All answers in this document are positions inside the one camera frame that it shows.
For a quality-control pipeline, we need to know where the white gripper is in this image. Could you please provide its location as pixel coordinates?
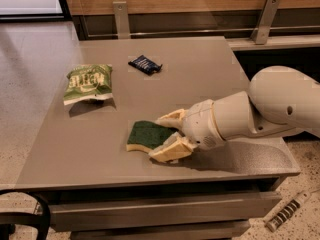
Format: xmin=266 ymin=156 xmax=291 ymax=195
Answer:
xmin=149 ymin=100 xmax=225 ymax=162

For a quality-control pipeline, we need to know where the green and yellow sponge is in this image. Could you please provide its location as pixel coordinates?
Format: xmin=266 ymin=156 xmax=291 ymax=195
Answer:
xmin=126 ymin=121 xmax=177 ymax=153

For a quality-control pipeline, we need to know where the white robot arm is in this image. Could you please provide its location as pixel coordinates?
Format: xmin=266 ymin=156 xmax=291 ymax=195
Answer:
xmin=149 ymin=66 xmax=320 ymax=162

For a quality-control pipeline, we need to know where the dark blue wrapper packet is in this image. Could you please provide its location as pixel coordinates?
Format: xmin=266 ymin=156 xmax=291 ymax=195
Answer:
xmin=128 ymin=55 xmax=162 ymax=75

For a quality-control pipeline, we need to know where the grey table drawer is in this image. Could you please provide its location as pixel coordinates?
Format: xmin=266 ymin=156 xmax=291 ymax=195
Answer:
xmin=50 ymin=191 xmax=281 ymax=232

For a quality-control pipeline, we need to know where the green snack bag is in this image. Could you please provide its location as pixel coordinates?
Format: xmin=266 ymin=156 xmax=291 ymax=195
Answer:
xmin=63 ymin=64 xmax=113 ymax=105

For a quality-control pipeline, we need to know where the white power strip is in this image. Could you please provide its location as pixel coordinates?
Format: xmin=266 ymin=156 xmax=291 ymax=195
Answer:
xmin=265 ymin=191 xmax=312 ymax=232

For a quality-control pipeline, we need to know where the black chair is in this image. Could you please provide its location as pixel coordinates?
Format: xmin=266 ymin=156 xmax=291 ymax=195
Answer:
xmin=0 ymin=191 xmax=51 ymax=240

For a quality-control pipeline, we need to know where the right metal bracket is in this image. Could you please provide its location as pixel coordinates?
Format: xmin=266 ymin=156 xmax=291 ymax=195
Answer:
xmin=250 ymin=0 xmax=281 ymax=45

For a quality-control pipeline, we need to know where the metal bracket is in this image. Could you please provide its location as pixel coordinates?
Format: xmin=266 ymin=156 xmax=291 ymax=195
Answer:
xmin=250 ymin=0 xmax=281 ymax=45
xmin=113 ymin=1 xmax=131 ymax=39

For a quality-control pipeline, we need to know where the metal rail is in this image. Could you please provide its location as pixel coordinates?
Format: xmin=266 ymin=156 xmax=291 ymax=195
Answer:
xmin=83 ymin=25 xmax=320 ymax=39

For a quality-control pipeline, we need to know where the left metal bracket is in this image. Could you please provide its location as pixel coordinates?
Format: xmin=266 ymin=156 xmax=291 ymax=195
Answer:
xmin=113 ymin=1 xmax=131 ymax=39

